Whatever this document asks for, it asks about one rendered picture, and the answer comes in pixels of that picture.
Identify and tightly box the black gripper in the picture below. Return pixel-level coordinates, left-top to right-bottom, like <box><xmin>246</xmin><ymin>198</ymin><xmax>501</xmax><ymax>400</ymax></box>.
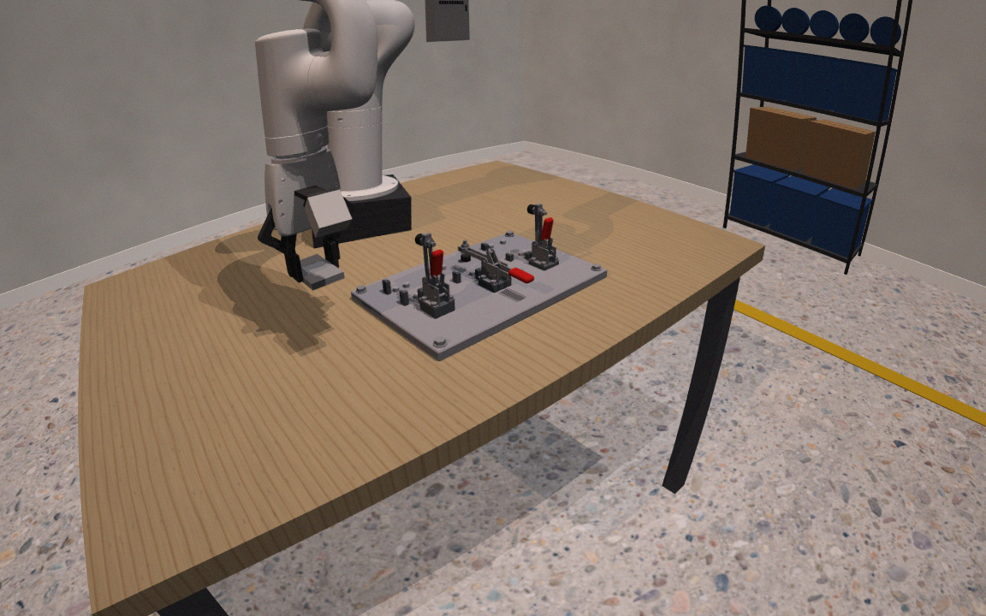
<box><xmin>258</xmin><ymin>146</ymin><xmax>342</xmax><ymax>283</ymax></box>

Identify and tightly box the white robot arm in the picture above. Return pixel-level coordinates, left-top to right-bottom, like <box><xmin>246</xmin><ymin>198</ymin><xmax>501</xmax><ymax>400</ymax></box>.
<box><xmin>255</xmin><ymin>0</ymin><xmax>414</xmax><ymax>238</ymax></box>

